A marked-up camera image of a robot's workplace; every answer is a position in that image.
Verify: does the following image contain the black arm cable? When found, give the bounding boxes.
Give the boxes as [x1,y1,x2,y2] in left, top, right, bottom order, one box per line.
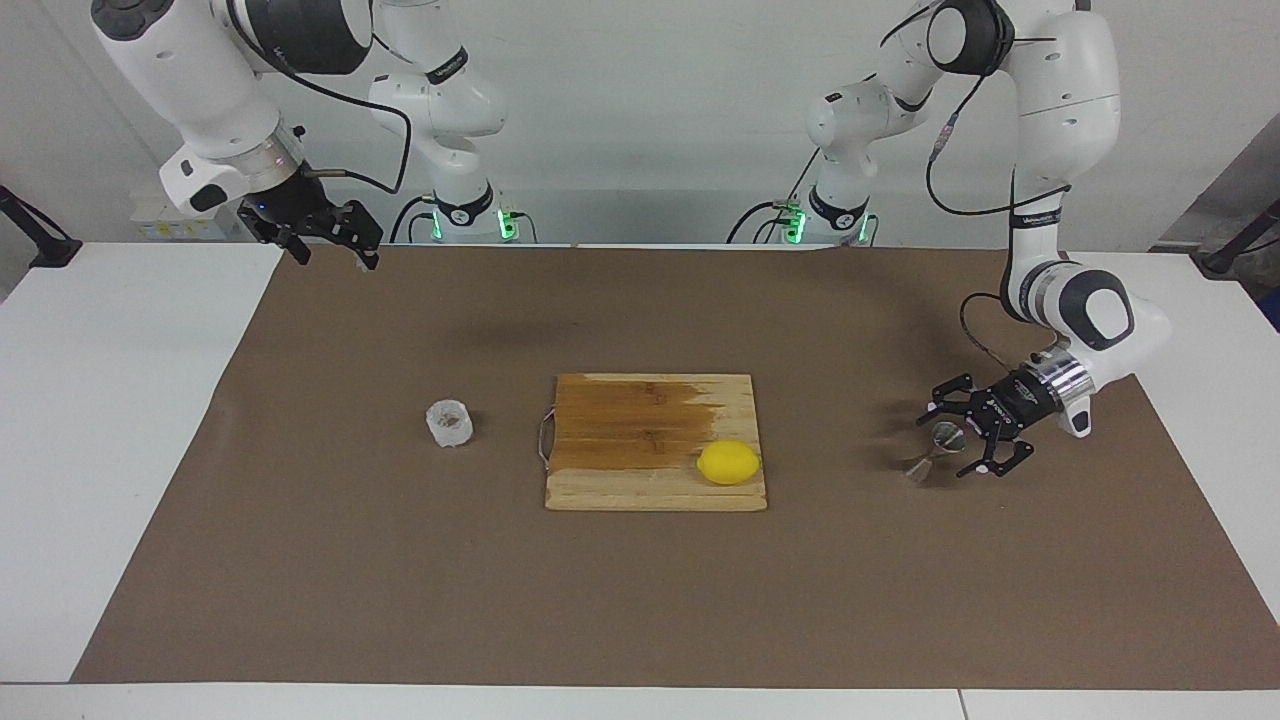
[924,30,1073,217]
[225,0,413,195]

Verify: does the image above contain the yellow lemon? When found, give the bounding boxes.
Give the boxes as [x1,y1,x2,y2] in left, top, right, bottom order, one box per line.
[697,440,763,487]

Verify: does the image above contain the steel jigger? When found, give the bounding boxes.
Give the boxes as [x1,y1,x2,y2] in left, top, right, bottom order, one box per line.
[903,422,968,485]

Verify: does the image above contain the black base cable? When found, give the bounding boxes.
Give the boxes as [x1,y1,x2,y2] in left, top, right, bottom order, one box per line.
[727,155,823,245]
[389,195,441,245]

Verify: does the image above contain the white box with yellow labels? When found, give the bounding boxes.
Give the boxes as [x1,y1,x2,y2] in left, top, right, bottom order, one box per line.
[130,195,243,242]

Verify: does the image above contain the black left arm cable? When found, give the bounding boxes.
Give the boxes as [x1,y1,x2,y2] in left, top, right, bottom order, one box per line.
[924,30,1073,217]

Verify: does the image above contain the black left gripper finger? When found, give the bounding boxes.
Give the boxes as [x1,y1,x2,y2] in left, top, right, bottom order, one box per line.
[956,424,1035,479]
[917,373,1002,427]

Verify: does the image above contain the black clamp stand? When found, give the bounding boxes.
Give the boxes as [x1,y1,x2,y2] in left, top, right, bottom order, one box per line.
[1200,198,1280,279]
[0,185,83,269]

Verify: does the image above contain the brown paper table mat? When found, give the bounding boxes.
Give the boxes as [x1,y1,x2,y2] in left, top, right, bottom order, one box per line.
[72,245,1280,691]

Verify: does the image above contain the wooden cutting board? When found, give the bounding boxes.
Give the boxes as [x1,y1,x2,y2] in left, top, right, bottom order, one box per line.
[537,373,769,513]

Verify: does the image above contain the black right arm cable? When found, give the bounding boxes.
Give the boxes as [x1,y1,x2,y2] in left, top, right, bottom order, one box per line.
[225,0,413,195]

